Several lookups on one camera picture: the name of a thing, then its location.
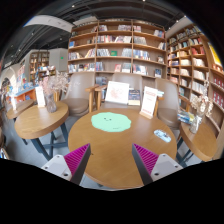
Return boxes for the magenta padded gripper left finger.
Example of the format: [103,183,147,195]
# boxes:
[42,144,91,185]

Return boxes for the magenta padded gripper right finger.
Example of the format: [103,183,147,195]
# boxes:
[132,144,182,185]

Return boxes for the patterned computer mouse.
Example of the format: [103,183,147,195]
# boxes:
[154,130,171,143]

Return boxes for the green round mouse pad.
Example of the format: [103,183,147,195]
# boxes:
[91,112,131,132]

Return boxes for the round wooden centre table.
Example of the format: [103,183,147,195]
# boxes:
[68,108,177,189]

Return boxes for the round wooden table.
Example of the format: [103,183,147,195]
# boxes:
[68,108,177,189]
[180,123,217,161]
[14,101,69,139]

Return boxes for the round wooden right table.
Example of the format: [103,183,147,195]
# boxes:
[180,123,217,161]

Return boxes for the round wooden left table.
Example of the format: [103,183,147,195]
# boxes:
[14,101,69,139]

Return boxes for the stack of books right table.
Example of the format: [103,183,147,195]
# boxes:
[177,111,194,124]

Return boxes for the beige armchair on right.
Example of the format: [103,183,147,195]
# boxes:
[155,78,180,129]

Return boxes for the beige armchair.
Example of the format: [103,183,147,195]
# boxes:
[62,72,98,117]
[155,78,180,129]
[96,73,143,111]

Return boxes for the white sign in wooden stand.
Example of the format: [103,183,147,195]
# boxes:
[140,86,158,119]

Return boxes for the beige armchair on left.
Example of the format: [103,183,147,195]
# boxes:
[62,72,98,117]

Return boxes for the dark cover book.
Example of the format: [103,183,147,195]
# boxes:
[128,90,140,106]

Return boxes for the glass vase dried flowers right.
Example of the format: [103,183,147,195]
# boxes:
[190,95,213,134]

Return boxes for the glass vase dried flowers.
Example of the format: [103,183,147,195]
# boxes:
[39,72,68,113]
[190,95,213,134]

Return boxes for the white pink picture book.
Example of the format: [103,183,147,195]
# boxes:
[105,81,129,104]

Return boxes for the white sign card left table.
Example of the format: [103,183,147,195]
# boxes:
[35,86,46,107]

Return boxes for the beige armchair in middle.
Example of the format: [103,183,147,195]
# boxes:
[96,73,143,111]

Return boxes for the glass vase dried flowers left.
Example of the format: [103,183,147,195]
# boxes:
[39,72,68,113]

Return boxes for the distant wooden bookshelf left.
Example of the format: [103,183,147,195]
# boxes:
[29,50,50,84]

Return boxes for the wooden bookshelf on right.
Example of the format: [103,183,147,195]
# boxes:
[165,23,224,129]

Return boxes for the large wooden bookshelf centre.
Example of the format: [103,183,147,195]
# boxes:
[66,18,167,80]

